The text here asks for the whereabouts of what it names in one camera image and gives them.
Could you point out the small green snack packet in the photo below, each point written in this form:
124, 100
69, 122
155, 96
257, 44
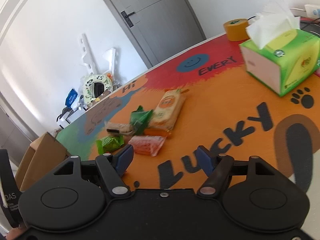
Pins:
110, 143

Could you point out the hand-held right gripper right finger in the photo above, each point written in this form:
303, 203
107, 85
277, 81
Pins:
205, 160

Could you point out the cream orange snack packet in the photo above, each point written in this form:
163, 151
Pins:
167, 110

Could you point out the yellow tape roll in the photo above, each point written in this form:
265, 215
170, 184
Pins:
236, 31

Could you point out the brown cardboard box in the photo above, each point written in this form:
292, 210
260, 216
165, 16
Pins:
42, 160

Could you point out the printed cat table mat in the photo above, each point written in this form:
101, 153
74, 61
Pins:
212, 105

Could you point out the blue plastic bag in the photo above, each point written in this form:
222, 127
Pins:
71, 97

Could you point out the orange snack stick packet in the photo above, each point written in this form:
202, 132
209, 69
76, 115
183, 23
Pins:
157, 132

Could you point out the taped cardboard box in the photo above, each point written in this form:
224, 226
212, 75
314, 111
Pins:
100, 100

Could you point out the tall white plastic frame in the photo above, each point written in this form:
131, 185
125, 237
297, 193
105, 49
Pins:
86, 52

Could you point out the grey brown side door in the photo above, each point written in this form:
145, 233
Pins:
12, 130

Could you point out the white power strip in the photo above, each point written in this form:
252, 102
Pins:
311, 10

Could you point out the short white plastic frame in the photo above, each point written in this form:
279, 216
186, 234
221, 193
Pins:
111, 60

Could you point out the green tissue box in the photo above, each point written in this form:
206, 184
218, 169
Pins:
287, 62

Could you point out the green triangular snack packet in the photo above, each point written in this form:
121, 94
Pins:
140, 118

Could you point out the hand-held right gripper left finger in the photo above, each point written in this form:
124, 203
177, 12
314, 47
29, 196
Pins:
125, 158

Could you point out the pink clear snack packet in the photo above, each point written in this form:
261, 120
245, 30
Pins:
147, 145

